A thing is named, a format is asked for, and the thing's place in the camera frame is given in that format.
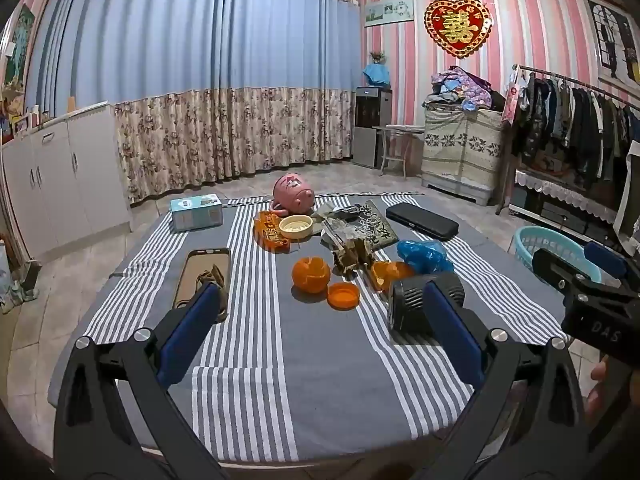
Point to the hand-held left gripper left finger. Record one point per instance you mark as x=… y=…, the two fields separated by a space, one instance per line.
x=187 y=330

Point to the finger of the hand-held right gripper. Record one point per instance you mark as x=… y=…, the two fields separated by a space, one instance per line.
x=552 y=266
x=605 y=259

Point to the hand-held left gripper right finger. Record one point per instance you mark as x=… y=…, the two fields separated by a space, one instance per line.
x=455 y=330

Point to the light blue plastic basket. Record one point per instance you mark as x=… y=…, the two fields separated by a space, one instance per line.
x=530 y=246

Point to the black ribbed cylinder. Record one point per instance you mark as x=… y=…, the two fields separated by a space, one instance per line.
x=407 y=305

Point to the blue plastic bag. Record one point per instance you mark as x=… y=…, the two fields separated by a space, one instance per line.
x=425 y=257

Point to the orange snack wrapper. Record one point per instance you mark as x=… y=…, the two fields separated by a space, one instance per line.
x=270 y=235

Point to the brown paper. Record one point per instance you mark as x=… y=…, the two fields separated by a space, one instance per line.
x=352 y=256

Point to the printed green packet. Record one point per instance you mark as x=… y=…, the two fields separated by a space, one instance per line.
x=377 y=225

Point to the cream round bowl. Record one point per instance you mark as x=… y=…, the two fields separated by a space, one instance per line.
x=296 y=226

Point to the grey wrapper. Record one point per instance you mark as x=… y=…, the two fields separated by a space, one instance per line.
x=336 y=232

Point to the person's right hand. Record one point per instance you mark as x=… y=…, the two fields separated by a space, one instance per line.
x=597 y=387

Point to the dark cloth with beige border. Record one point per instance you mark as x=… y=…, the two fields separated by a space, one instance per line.
x=631 y=200

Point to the brown phone case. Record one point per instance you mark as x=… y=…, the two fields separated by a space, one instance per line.
x=197 y=262

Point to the low cabinet with lace cloth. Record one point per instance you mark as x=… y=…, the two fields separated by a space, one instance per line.
x=560 y=195

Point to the black zip case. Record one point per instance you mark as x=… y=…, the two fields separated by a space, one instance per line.
x=422 y=220

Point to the light blue tissue box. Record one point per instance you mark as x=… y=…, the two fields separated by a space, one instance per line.
x=195 y=215

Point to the row of hanging clothes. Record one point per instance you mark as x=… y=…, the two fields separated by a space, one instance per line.
x=575 y=120

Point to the cloth covered cabinet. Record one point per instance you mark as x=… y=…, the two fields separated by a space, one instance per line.
x=460 y=155

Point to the pink hanging bag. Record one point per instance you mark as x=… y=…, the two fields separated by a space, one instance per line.
x=509 y=100

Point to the pink piggy bank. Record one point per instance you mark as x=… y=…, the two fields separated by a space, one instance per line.
x=292 y=192

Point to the metal clothes rack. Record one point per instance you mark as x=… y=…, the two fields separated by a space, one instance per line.
x=550 y=76

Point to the white cabinet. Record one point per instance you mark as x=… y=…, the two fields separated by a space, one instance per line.
x=65 y=175

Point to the pile of folded clothes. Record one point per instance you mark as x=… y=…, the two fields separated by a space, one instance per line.
x=462 y=87

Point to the small metal table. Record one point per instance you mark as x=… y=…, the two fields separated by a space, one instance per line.
x=397 y=131

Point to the grey water dispenser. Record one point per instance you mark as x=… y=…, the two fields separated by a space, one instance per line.
x=370 y=130

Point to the blue floral curtain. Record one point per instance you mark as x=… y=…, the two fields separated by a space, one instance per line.
x=175 y=85

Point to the blue cloth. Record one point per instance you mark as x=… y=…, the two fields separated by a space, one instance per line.
x=376 y=75

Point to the small potted plant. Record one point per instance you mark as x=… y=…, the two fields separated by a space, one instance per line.
x=377 y=56

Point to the window print wall poster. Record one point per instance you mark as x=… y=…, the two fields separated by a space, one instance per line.
x=612 y=40

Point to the red heart wall decoration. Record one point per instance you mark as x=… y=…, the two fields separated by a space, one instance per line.
x=457 y=25

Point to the small photo frame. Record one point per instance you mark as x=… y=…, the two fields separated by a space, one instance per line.
x=22 y=123

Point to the small wall picture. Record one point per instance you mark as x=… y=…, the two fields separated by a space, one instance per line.
x=389 y=11

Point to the green wall poster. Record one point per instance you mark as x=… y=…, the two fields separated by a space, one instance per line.
x=20 y=45

